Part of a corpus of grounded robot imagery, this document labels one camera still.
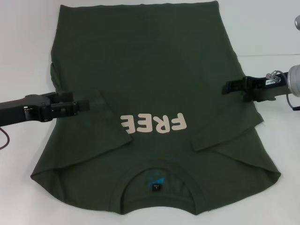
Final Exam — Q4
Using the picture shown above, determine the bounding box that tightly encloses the dark green FREE T-shirt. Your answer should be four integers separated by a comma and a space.
30, 0, 282, 211

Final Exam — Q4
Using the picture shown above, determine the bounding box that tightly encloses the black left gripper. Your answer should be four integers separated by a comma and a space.
0, 91, 90, 128

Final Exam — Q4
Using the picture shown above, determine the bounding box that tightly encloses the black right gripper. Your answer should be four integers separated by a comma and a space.
221, 75, 292, 103

